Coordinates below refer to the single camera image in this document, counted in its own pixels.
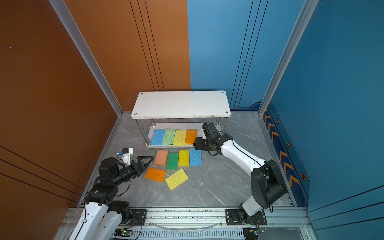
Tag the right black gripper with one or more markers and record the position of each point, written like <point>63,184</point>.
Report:
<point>198,142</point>

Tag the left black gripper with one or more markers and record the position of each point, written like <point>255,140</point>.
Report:
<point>141,165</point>

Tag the orange sponge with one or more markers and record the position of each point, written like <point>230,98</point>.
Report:
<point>155,174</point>
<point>190,137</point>

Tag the blue sponge row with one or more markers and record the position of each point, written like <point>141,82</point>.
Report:
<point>157,138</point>
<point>195,157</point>

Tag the pale yellow sponge row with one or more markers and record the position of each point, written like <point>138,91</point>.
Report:
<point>180,138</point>

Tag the pink sponge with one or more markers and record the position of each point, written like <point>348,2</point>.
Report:
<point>161,158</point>

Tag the bright yellow sponge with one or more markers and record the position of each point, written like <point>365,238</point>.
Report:
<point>184,158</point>

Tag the light green sponge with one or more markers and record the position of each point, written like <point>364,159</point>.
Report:
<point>169,137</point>

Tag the dark green sponge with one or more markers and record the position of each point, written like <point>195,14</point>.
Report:
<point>172,162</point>

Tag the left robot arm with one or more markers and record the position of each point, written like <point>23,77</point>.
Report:
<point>101,214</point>

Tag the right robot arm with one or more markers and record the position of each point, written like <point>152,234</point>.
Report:
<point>267,181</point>

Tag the white two-tier shelf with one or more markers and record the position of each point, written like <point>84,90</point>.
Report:
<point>178,110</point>

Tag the pale yellow sponge tilted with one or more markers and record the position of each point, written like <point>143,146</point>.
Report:
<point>176,179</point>

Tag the green circuit board left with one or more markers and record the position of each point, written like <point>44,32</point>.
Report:
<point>123,233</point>

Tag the circuit board right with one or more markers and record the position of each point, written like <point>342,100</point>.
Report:
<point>252,233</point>

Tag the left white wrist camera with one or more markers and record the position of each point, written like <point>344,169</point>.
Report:
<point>126,154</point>

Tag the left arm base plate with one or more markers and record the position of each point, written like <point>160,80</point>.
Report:
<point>134,217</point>

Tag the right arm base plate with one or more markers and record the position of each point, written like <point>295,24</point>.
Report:
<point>237,217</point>

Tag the aluminium front rail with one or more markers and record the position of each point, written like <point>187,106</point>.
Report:
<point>205,223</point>

